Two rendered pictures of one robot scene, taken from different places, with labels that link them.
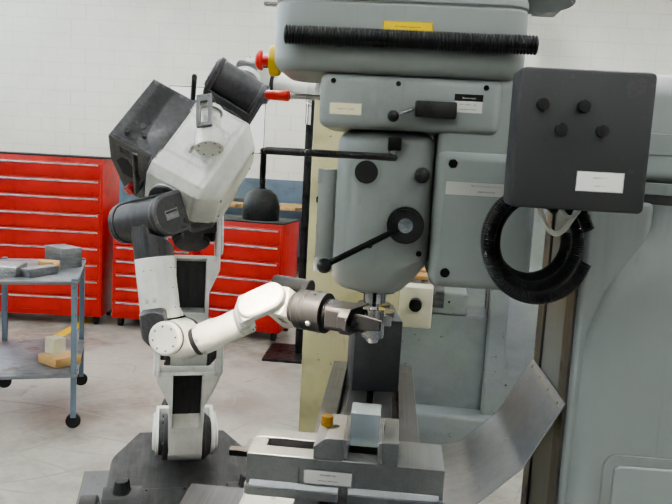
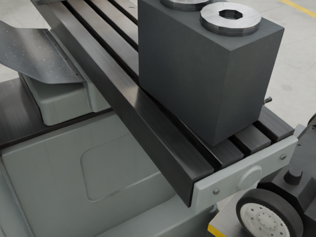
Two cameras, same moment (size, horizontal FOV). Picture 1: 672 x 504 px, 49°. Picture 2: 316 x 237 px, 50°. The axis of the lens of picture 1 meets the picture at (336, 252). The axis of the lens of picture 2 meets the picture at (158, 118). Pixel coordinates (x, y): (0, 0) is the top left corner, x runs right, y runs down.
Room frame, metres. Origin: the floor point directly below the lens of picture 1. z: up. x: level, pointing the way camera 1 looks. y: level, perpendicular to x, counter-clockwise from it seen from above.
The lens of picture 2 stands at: (2.31, -0.48, 1.40)
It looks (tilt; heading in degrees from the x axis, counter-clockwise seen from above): 42 degrees down; 144
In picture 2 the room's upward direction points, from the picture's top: 2 degrees clockwise
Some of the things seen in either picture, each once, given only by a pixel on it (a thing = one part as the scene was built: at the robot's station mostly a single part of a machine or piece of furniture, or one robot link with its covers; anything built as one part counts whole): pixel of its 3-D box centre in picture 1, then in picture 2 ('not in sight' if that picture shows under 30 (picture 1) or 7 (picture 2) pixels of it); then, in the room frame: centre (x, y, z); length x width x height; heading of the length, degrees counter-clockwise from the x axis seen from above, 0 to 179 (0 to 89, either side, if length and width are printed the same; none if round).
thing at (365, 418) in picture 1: (365, 424); not in sight; (1.27, -0.07, 1.10); 0.06 x 0.05 x 0.06; 175
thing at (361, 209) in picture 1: (382, 211); not in sight; (1.50, -0.09, 1.47); 0.21 x 0.19 x 0.32; 176
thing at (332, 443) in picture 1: (333, 435); not in sight; (1.28, -0.01, 1.08); 0.12 x 0.06 x 0.04; 175
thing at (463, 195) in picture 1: (476, 217); not in sight; (1.49, -0.28, 1.47); 0.24 x 0.19 x 0.26; 176
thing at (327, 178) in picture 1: (326, 220); not in sight; (1.51, 0.02, 1.44); 0.04 x 0.04 x 0.21; 86
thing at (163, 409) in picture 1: (184, 430); not in sight; (2.26, 0.45, 0.68); 0.21 x 0.20 x 0.13; 13
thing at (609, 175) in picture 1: (577, 141); not in sight; (1.15, -0.36, 1.62); 0.20 x 0.09 x 0.21; 86
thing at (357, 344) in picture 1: (373, 342); (201, 58); (1.93, -0.11, 1.09); 0.22 x 0.12 x 0.20; 3
